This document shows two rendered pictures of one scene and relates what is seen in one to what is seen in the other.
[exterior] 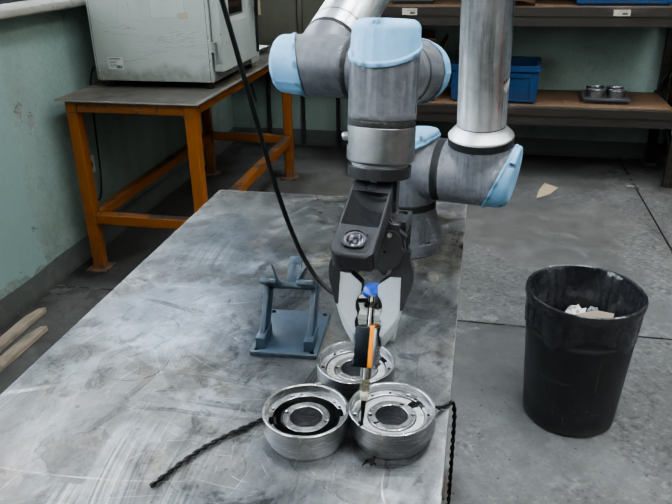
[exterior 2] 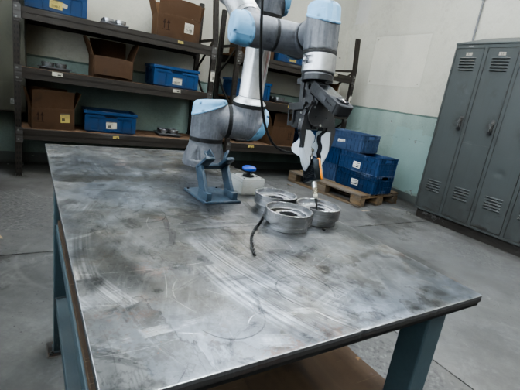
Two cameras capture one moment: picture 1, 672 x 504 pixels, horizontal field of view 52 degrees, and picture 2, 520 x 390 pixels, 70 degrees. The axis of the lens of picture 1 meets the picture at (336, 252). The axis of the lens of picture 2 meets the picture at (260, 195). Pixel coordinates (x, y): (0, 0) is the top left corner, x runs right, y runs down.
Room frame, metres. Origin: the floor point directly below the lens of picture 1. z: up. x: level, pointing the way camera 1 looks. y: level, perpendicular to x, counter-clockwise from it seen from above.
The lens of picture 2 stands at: (0.17, 0.64, 1.07)
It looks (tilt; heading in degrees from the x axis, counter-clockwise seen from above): 15 degrees down; 315
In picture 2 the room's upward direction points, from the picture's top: 9 degrees clockwise
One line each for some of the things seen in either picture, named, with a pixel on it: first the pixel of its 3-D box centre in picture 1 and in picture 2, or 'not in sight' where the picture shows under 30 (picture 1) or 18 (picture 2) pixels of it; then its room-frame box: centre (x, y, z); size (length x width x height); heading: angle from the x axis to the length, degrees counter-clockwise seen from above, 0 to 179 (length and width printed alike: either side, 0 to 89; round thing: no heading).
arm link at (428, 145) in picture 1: (410, 163); (210, 118); (1.25, -0.14, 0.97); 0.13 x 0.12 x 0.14; 66
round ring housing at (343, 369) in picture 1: (356, 373); (275, 201); (0.78, -0.02, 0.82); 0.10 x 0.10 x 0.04
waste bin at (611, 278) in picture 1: (575, 352); not in sight; (1.74, -0.72, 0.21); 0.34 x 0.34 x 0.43
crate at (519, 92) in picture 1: (495, 78); (108, 121); (4.26, -1.00, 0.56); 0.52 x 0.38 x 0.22; 75
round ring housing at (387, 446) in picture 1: (391, 420); (316, 212); (0.67, -0.06, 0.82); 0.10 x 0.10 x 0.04
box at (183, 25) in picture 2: not in sight; (175, 22); (4.11, -1.61, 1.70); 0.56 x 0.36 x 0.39; 73
